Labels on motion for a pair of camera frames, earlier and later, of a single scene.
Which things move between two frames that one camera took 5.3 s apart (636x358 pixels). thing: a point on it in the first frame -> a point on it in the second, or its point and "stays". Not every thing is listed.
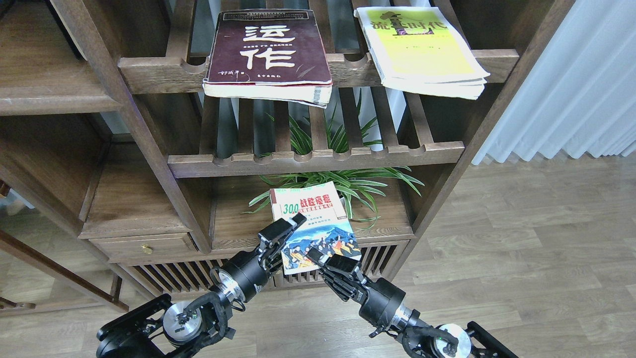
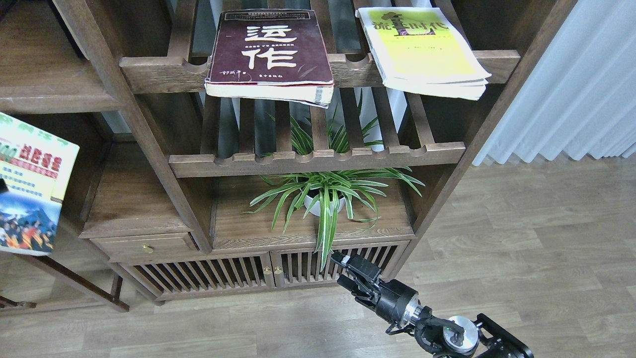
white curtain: x=579 y=95 stays
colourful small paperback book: x=326 y=226 -> x=36 y=168
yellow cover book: x=423 y=49 stays
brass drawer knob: x=147 y=249 stays
